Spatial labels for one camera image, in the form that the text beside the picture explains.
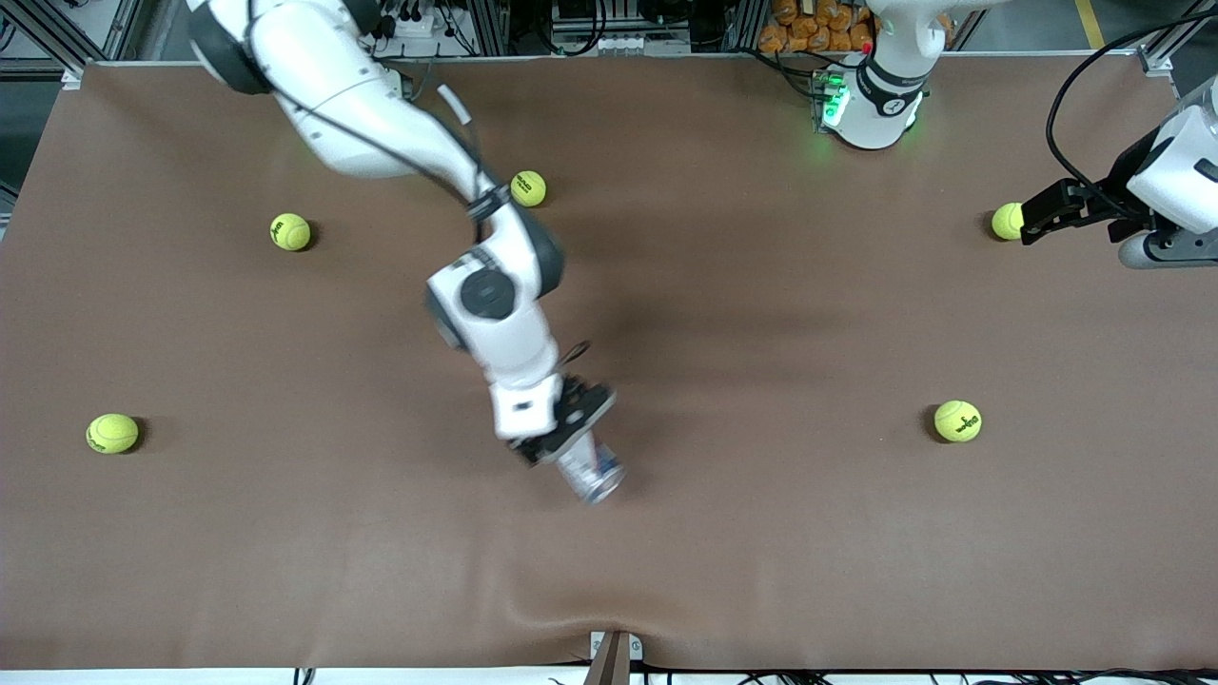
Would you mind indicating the pile of orange objects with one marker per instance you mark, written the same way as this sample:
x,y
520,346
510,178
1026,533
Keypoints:
x,y
814,24

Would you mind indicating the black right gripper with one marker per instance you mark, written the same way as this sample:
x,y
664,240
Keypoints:
x,y
582,403

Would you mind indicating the yellow-green tennis ball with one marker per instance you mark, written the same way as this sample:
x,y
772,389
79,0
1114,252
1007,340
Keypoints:
x,y
112,433
1005,221
957,420
528,187
290,231

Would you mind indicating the clear tennis can blue label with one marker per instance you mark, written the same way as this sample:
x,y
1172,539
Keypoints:
x,y
595,476

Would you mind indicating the white power strip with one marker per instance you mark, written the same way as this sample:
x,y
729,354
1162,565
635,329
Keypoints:
x,y
419,21

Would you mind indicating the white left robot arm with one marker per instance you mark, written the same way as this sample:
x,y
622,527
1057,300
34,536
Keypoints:
x,y
880,128

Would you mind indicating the aluminium frame rack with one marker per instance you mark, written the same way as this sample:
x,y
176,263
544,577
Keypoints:
x,y
490,24

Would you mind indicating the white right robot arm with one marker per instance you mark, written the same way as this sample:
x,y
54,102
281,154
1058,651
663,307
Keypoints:
x,y
495,333

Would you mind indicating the brown table cloth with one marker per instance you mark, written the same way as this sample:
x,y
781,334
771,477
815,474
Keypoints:
x,y
761,523

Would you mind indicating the metal bracket with brown post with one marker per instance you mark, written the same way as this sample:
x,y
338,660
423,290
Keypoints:
x,y
614,661

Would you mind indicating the controller box with green lights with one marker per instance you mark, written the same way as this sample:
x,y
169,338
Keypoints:
x,y
830,100

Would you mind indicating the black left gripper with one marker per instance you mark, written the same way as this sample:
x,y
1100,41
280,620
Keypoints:
x,y
1107,199

